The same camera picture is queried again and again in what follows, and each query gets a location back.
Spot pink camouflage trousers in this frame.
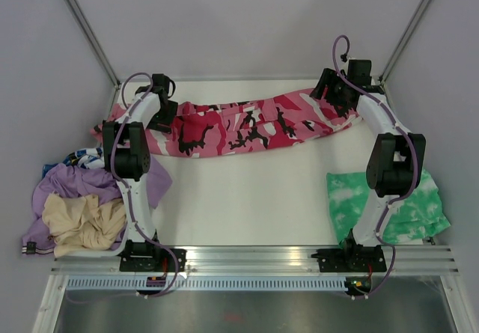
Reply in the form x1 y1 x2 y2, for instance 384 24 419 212
89 90 364 159

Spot purple trousers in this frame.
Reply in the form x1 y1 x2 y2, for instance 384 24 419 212
22 158 172 256

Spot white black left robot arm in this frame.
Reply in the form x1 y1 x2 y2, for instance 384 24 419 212
102 72 180 271

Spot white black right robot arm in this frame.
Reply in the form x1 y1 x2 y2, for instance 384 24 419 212
311 59 426 272

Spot green white folded trousers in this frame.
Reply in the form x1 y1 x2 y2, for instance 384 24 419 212
326 170 451 245

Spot blue white patterned garment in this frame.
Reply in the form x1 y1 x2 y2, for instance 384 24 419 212
61 147 105 171

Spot beige garment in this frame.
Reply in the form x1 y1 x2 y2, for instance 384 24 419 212
42 194 126 257

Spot aluminium frame rear rail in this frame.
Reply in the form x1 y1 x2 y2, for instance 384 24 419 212
173 75 320 82

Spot aluminium left side rail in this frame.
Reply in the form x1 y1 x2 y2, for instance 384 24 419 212
97 84 121 150

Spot aluminium frame rear right post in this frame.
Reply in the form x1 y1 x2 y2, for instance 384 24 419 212
379 0 434 84

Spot aluminium frame post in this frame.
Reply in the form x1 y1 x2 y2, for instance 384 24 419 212
379 0 434 84
64 0 120 88

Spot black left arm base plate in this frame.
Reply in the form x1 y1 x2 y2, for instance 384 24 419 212
119 249 175 272

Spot white slotted cable duct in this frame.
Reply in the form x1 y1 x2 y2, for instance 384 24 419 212
67 275 369 292

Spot aluminium frame rear left post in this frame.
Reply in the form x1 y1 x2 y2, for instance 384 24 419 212
64 0 120 88

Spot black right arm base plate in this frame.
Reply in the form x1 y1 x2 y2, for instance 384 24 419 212
311 246 387 273

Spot aluminium front rail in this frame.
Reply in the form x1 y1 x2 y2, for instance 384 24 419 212
50 245 460 276

